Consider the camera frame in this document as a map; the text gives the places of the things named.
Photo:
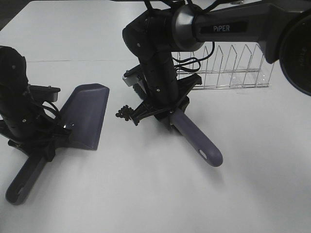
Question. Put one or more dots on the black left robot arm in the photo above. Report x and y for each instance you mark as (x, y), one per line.
(13, 77)

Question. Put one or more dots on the pile of coffee beans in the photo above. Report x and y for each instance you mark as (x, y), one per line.
(125, 112)

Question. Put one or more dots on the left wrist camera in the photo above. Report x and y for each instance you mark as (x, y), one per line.
(44, 93)

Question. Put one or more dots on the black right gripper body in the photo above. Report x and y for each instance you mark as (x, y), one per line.
(160, 78)

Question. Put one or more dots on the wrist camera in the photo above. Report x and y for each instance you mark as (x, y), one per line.
(44, 93)
(134, 77)

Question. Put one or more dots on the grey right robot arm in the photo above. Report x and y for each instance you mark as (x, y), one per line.
(281, 28)

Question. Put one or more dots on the metal wire rack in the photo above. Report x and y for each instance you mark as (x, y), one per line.
(232, 66)

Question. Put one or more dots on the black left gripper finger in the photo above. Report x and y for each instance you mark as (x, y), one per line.
(21, 147)
(57, 138)

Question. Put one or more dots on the purple plastic dustpan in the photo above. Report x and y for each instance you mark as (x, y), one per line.
(83, 113)

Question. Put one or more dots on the purple brush black bristles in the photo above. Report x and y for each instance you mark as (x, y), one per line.
(178, 120)

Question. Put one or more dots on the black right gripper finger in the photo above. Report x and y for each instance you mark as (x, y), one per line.
(185, 85)
(146, 109)

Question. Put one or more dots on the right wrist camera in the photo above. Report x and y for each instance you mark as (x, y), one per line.
(134, 77)

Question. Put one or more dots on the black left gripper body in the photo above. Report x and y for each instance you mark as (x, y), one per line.
(28, 122)

